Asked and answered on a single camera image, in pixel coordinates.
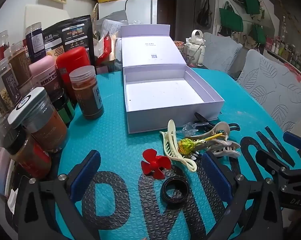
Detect clear jar red contents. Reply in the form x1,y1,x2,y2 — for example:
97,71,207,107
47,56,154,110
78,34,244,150
0,30,11,64

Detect pink canister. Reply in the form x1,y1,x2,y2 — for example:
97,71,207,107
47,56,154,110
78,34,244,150
29,55,63,98

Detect beige marble hair claw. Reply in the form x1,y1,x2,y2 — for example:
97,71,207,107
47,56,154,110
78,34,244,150
203,121,241,158

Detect red hair clip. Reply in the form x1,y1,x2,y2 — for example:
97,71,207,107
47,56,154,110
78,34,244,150
141,149,171,180

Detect black snack pouch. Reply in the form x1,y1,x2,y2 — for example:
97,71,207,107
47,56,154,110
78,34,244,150
42,15,96,68

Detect clear plastic hair clip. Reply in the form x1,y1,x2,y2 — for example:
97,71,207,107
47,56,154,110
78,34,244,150
183,122,209,133

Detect dark hanging bag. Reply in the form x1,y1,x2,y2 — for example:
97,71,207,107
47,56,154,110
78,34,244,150
197,0,212,27

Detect dark blue labelled jar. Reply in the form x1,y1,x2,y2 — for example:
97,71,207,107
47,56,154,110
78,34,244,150
25,22,47,63

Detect cream hair claw clip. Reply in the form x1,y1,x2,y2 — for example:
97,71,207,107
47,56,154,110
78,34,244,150
160,119,198,172

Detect dark green jar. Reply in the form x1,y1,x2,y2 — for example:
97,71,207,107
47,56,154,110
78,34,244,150
52,90,76,125

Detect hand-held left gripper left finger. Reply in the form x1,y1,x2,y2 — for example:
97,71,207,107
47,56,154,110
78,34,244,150
15,149,101,240

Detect teal bubble mat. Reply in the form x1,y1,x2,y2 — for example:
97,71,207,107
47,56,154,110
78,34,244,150
38,66,301,240

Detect jar with white black lid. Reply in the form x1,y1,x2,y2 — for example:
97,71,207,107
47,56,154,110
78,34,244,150
7,87,68,153

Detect grey leaf pattern cushion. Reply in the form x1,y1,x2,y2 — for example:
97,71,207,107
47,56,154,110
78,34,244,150
237,49,301,133
203,32,243,79

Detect brown door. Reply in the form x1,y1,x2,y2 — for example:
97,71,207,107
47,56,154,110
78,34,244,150
157,0,177,39

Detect black lid red label jar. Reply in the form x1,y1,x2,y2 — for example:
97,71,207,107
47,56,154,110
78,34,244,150
3,127,52,179

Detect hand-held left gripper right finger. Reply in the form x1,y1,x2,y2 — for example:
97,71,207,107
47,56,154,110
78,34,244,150
202,152,285,240

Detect red snack packet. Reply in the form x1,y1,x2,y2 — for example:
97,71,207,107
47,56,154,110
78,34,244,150
95,35,117,67

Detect row of bottles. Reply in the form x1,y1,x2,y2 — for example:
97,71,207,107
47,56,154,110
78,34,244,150
264,17,301,65

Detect white fridge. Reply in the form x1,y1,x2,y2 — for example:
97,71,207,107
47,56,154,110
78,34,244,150
98,0,158,28

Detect green tote bag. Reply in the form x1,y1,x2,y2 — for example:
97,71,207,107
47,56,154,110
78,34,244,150
219,1,244,32
252,24,266,45
240,0,262,15

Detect green lollipop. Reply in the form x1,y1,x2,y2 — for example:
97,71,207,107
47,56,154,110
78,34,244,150
178,133,228,155

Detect red canister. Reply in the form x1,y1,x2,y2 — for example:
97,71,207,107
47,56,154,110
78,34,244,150
56,46,91,100

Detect clear jar brown powder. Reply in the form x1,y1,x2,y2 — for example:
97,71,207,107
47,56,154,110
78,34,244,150
69,65,104,120

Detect black hair clip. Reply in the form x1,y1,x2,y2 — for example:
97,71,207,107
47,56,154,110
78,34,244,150
195,112,241,132

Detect clear jar of beans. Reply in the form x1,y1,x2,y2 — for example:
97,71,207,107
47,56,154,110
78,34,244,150
0,57,22,117

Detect black ring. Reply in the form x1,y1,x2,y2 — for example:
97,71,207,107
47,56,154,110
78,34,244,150
161,177,189,203

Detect grey plastic bag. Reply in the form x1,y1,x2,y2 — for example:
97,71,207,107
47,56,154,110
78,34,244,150
94,11,129,38

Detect white handled water bottle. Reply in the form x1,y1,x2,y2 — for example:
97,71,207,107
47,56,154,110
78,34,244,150
185,29,206,67

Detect white gift box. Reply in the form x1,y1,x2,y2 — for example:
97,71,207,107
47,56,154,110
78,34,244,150
120,24,225,136

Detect clear jar brown granules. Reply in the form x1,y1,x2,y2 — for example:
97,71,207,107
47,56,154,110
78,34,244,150
4,41,32,88

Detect white board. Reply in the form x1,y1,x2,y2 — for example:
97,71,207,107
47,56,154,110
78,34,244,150
25,4,66,30

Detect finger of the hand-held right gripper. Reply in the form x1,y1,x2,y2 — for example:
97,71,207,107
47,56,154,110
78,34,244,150
278,169,301,193
264,131,301,174

